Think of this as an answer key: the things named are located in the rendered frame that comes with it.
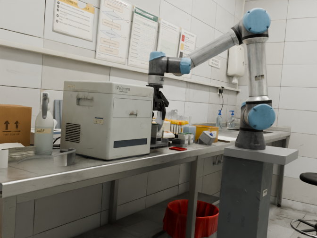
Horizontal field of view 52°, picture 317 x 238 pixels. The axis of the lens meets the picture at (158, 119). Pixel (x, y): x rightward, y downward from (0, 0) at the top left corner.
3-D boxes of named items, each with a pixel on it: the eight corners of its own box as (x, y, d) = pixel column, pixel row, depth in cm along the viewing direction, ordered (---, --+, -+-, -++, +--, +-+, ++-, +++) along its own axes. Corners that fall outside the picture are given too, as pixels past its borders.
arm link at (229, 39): (250, 15, 165) (166, 63, 169) (255, 10, 154) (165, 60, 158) (261, 36, 166) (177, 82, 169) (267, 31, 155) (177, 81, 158)
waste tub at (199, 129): (208, 143, 204) (209, 127, 204) (190, 140, 212) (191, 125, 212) (218, 142, 215) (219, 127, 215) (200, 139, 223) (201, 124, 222)
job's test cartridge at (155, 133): (155, 138, 152) (156, 124, 151) (147, 137, 154) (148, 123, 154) (160, 138, 155) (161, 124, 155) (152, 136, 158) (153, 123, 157)
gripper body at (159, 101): (140, 110, 150) (142, 84, 150) (151, 110, 157) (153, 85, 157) (154, 111, 146) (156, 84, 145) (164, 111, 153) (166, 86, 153)
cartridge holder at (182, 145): (182, 147, 176) (182, 140, 176) (168, 145, 181) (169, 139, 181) (187, 146, 181) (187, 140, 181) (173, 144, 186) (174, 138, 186)
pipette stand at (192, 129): (190, 143, 196) (191, 127, 196) (179, 142, 200) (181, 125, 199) (197, 142, 205) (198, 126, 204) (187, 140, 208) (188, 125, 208)
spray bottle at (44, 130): (41, 157, 120) (45, 91, 119) (26, 154, 125) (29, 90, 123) (59, 155, 127) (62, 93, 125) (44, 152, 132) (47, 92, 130)
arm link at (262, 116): (268, 127, 157) (262, 12, 154) (278, 130, 142) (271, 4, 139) (243, 129, 158) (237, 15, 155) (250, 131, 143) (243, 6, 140)
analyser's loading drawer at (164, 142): (143, 150, 143) (144, 138, 143) (131, 148, 146) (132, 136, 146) (168, 147, 160) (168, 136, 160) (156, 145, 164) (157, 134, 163)
